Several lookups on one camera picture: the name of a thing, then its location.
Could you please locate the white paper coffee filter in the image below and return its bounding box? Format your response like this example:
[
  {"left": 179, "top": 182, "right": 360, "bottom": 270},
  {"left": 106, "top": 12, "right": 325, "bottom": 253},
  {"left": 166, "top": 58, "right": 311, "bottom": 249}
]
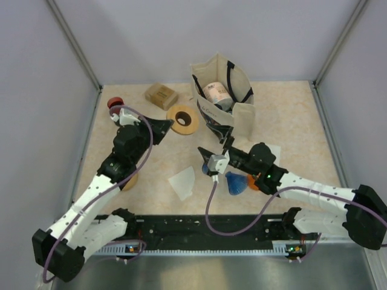
[{"left": 168, "top": 166, "right": 195, "bottom": 201}]

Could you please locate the wooden dripper stand brown collar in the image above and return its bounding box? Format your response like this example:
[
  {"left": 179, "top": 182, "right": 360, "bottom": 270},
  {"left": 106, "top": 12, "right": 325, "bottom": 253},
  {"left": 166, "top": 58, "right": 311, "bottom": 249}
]
[{"left": 166, "top": 105, "right": 199, "bottom": 135}]

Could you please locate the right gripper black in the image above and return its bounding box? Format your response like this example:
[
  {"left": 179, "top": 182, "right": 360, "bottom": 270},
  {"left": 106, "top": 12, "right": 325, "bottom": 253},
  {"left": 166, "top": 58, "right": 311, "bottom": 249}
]
[{"left": 198, "top": 123, "right": 260, "bottom": 178}]

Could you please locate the pink patterned paper roll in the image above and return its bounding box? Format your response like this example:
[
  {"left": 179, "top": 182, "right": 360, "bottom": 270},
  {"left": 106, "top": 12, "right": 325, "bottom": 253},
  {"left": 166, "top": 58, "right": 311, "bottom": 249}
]
[{"left": 203, "top": 82, "right": 233, "bottom": 111}]

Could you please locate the orange glass dripper cone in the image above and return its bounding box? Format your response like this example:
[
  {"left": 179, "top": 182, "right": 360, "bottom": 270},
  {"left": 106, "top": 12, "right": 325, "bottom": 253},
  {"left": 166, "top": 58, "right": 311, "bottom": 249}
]
[{"left": 247, "top": 175, "right": 259, "bottom": 191}]

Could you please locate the grey cable duct strip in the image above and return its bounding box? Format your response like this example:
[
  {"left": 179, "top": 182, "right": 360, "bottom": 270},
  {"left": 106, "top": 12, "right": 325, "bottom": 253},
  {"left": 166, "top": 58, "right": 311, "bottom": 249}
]
[{"left": 99, "top": 241, "right": 306, "bottom": 257}]

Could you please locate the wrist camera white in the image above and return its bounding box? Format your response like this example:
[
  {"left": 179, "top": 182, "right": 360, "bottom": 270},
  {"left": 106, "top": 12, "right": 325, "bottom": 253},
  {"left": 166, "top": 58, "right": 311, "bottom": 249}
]
[
  {"left": 110, "top": 108, "right": 140, "bottom": 127},
  {"left": 207, "top": 152, "right": 230, "bottom": 182}
]

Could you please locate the cream tote bag floral print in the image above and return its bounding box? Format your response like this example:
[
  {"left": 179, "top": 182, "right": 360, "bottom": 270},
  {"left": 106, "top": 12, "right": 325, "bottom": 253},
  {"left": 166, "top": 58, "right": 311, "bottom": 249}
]
[{"left": 190, "top": 53, "right": 256, "bottom": 139}]

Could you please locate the white paper sheet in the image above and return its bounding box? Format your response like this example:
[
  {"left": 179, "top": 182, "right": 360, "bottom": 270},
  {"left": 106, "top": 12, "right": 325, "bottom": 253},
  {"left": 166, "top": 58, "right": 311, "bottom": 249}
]
[{"left": 267, "top": 144, "right": 281, "bottom": 166}]

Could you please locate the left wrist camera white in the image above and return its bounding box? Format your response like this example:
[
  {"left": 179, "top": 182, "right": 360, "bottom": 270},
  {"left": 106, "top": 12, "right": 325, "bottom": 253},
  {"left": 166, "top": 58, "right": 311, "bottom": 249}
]
[{"left": 110, "top": 108, "right": 140, "bottom": 127}]

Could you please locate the kitchen cleaning pads pack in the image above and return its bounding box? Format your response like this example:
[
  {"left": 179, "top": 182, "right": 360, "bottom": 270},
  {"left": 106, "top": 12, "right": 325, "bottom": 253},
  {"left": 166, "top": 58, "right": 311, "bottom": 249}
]
[{"left": 144, "top": 83, "right": 178, "bottom": 111}]

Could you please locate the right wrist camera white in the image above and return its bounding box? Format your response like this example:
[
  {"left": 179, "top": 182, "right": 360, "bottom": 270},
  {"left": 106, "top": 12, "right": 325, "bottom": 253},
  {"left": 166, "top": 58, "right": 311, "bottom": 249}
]
[{"left": 207, "top": 152, "right": 230, "bottom": 182}]

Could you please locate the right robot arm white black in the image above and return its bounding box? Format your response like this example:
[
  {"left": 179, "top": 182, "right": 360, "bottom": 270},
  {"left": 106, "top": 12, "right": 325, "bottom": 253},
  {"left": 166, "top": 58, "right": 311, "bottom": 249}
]
[{"left": 198, "top": 124, "right": 386, "bottom": 250}]

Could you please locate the blue glass dripper cone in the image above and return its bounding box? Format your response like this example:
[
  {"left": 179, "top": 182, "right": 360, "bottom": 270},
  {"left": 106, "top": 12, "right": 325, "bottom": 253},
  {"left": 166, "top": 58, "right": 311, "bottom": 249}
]
[
  {"left": 202, "top": 164, "right": 209, "bottom": 175},
  {"left": 226, "top": 172, "right": 248, "bottom": 196}
]

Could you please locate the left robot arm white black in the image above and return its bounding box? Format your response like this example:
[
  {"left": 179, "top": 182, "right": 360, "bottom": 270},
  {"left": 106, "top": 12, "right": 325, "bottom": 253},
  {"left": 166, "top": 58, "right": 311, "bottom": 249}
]
[{"left": 31, "top": 117, "right": 174, "bottom": 283}]

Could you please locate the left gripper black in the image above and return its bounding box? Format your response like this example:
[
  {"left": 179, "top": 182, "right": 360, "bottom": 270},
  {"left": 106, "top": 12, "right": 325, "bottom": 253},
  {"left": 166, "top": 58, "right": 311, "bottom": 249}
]
[{"left": 131, "top": 114, "right": 173, "bottom": 163}]

